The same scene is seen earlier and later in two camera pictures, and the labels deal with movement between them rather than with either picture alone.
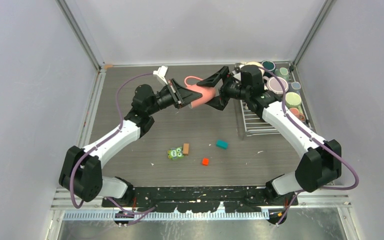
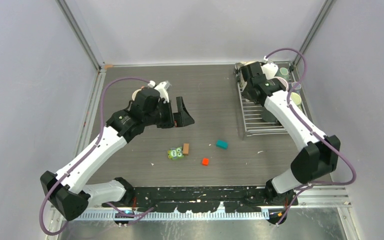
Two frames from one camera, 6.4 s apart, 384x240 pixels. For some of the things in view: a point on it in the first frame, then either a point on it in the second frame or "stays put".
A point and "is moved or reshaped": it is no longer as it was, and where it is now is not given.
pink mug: x=207 y=93 is moved or reshaped
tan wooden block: x=186 y=148 stays put
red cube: x=205 y=161 stays put
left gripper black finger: x=184 y=95 -> x=182 y=117
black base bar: x=203 y=199 stays put
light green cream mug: x=293 y=100 stays put
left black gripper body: x=168 y=98 -> x=163 y=116
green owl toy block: x=175 y=153 stays put
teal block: x=222 y=144 stays put
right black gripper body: x=232 y=90 -> x=246 y=94
